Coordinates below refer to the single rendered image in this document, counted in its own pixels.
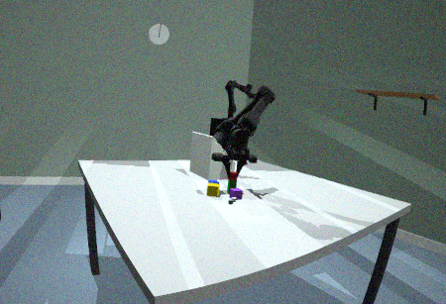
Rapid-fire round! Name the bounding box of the red block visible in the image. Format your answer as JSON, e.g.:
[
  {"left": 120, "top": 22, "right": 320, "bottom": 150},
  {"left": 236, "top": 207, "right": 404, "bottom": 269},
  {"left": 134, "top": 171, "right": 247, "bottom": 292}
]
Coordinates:
[{"left": 229, "top": 172, "right": 238, "bottom": 180}]

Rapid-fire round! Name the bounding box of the yellow block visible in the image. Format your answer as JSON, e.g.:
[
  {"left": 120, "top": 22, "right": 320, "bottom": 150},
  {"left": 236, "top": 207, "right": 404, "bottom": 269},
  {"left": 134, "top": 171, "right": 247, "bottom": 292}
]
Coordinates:
[{"left": 206, "top": 182, "right": 220, "bottom": 197}]

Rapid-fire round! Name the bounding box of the purple block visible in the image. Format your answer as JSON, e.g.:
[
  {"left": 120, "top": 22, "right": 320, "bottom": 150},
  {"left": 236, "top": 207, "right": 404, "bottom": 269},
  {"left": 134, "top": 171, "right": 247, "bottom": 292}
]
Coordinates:
[{"left": 229, "top": 188, "right": 244, "bottom": 200}]

